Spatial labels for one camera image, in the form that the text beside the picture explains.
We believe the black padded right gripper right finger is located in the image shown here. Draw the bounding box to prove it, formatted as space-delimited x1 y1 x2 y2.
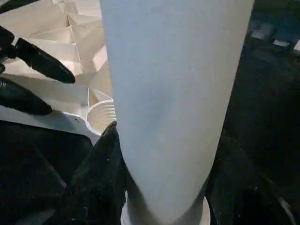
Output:
206 133 300 225

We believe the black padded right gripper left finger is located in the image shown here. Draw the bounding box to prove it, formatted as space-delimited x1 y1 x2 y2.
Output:
58 121 129 225

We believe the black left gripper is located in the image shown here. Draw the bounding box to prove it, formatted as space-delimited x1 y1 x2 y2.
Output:
0 25 76 116

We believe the white plastic table top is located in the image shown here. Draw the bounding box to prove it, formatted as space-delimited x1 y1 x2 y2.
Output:
0 0 119 144

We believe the white plastic table leg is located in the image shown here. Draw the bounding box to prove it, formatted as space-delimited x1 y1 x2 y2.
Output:
99 0 255 225

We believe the black work mat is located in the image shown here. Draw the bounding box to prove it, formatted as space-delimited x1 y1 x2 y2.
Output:
0 0 300 225

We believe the white cabinet with glass doors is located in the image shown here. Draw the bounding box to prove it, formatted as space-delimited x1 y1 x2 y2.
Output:
246 0 300 52

